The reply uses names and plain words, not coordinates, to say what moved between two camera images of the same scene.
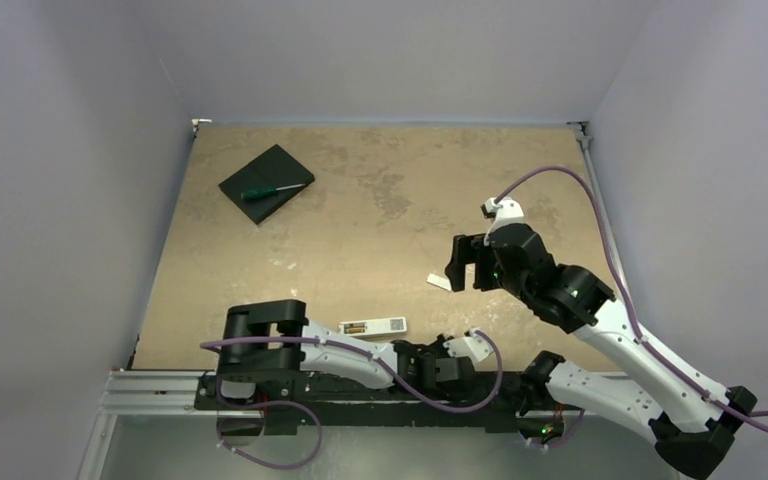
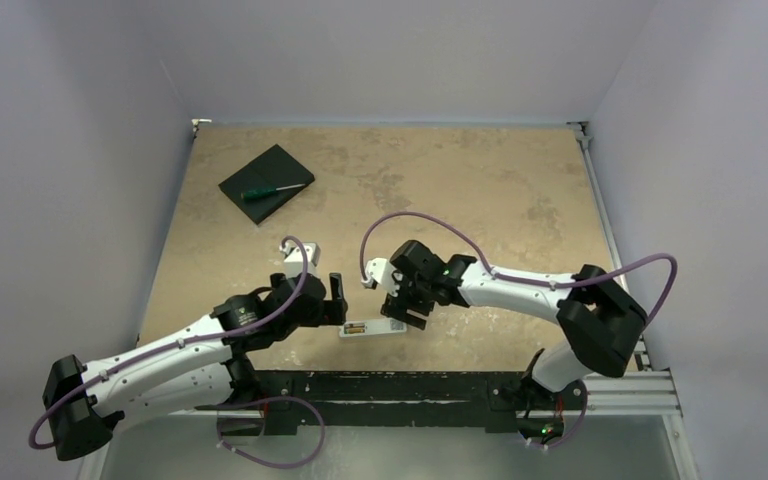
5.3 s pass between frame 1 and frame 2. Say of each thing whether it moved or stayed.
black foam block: stayed
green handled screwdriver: stayed
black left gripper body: moved
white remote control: stayed
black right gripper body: moved
